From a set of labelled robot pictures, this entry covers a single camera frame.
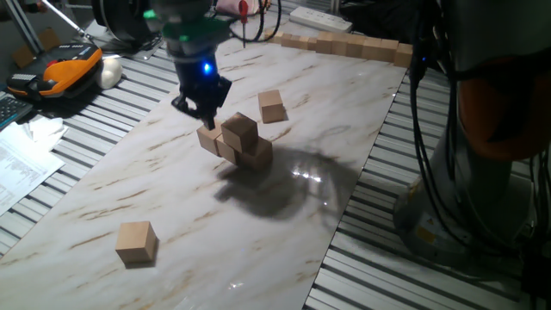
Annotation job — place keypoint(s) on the large wooden cube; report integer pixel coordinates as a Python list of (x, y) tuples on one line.
[(354, 47), (403, 56), (324, 43), (239, 131), (388, 51), (271, 107), (135, 242), (258, 157), (226, 151), (339, 45), (371, 49), (208, 138)]

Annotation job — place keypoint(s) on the printed paper sheets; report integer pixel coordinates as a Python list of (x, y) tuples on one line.
[(21, 168)]

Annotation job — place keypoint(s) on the black keyboard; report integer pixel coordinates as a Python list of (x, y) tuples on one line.
[(10, 109)]

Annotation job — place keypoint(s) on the grey metal base plate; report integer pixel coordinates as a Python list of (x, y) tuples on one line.
[(146, 51)]

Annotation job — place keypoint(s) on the brown cardboard piece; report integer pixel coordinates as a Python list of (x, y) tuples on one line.
[(48, 39), (21, 56)]

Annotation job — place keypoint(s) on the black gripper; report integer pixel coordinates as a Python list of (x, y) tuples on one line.
[(200, 86)]

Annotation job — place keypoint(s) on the white power strip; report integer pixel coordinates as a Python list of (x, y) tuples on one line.
[(320, 19)]

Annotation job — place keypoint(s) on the marble pattern board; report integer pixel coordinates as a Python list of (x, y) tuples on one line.
[(258, 241)]

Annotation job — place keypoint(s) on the thin metal rod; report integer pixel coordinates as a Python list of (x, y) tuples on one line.
[(64, 19)]

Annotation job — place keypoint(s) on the slanted aluminium frame beam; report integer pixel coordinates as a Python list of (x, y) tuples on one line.
[(23, 26)]

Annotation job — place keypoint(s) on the black round spool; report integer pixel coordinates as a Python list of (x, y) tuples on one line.
[(120, 19)]

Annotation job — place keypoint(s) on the black bag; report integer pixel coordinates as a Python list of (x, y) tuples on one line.
[(379, 17)]

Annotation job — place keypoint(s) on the pink folded cloth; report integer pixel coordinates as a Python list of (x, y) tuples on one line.
[(230, 5)]

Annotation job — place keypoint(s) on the orange black teach pendant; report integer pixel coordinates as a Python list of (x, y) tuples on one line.
[(64, 71)]

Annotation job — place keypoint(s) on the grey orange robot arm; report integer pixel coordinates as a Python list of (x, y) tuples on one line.
[(495, 116)]

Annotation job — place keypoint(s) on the crumpled white tissue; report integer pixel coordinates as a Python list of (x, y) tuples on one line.
[(45, 131)]

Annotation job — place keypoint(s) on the small wooden cube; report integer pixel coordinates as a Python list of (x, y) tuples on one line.
[(278, 38), (286, 40), (312, 44), (304, 43), (269, 36), (295, 41)]

